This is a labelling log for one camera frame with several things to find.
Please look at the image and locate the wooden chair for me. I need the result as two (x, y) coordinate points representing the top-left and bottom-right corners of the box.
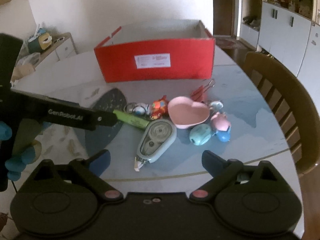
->
(242, 52), (319, 177)

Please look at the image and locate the red cardboard box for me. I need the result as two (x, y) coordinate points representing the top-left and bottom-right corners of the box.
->
(94, 20), (215, 82)

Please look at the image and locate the green tube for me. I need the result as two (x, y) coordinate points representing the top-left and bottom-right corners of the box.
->
(113, 109), (150, 129)

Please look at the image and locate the small white drawer cabinet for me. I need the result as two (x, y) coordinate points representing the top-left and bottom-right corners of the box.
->
(11, 31), (78, 81)

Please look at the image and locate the teal round toy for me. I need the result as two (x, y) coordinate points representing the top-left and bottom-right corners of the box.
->
(189, 124), (212, 146)

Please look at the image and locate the pink heart dish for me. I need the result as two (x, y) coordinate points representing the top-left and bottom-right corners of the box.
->
(168, 96), (210, 129)

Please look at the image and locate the pink blue toy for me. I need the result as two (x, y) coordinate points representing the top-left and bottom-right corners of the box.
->
(208, 101), (231, 142)

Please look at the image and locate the red binder clip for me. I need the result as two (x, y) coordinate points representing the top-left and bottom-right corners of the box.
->
(190, 79), (215, 103)

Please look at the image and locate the brown door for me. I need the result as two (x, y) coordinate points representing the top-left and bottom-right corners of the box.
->
(213, 0), (235, 36)

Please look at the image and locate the blue gloved left hand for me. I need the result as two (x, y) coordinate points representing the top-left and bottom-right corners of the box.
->
(1, 119), (44, 190)

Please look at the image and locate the white wall cabinet unit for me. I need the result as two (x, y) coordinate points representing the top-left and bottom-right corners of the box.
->
(239, 0), (319, 101)

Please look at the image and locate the correction tape dispenser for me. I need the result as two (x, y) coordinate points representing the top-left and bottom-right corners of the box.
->
(134, 119), (177, 172)

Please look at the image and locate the green tissue box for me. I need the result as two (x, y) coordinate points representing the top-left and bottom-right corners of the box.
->
(27, 28), (53, 54)

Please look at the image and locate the red figure keychain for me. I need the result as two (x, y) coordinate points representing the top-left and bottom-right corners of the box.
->
(150, 95), (169, 120)

